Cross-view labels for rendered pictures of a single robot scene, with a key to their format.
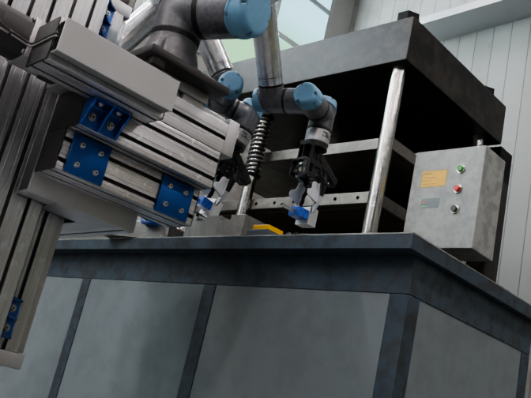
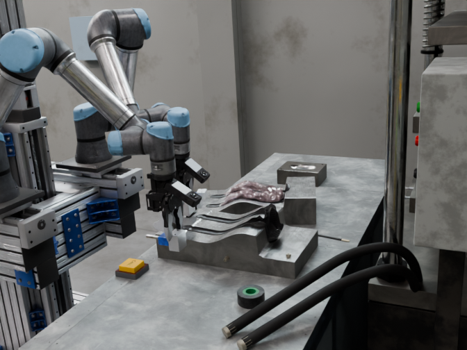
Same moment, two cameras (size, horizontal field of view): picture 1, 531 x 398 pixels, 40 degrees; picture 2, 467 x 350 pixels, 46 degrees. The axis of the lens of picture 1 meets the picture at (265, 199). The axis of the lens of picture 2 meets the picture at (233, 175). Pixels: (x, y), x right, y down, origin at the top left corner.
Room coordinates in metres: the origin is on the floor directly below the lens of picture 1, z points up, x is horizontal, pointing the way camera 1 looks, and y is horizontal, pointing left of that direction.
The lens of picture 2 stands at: (1.68, -1.68, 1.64)
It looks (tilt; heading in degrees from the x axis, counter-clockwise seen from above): 18 degrees down; 69
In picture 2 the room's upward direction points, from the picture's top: 3 degrees counter-clockwise
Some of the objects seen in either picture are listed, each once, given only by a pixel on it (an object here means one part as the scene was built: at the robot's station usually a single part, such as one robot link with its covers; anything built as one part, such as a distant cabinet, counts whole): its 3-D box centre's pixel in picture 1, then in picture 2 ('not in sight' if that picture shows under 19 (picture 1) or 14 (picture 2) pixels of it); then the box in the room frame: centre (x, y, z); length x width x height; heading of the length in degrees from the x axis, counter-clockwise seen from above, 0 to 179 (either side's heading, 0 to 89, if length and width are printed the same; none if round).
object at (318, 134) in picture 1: (318, 139); (162, 167); (2.06, -0.11, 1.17); 0.08 x 0.08 x 0.05
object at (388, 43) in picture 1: (337, 133); not in sight; (3.35, -0.27, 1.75); 1.30 x 0.84 x 0.61; 44
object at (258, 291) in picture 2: not in sight; (251, 296); (2.22, -0.38, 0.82); 0.08 x 0.08 x 0.04
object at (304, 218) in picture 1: (296, 212); (164, 238); (2.04, -0.10, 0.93); 0.13 x 0.05 x 0.05; 134
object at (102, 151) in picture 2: not in sight; (92, 147); (1.94, 0.61, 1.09); 0.15 x 0.15 x 0.10
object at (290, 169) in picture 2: not in sight; (301, 173); (2.88, 0.52, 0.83); 0.20 x 0.15 x 0.07; 134
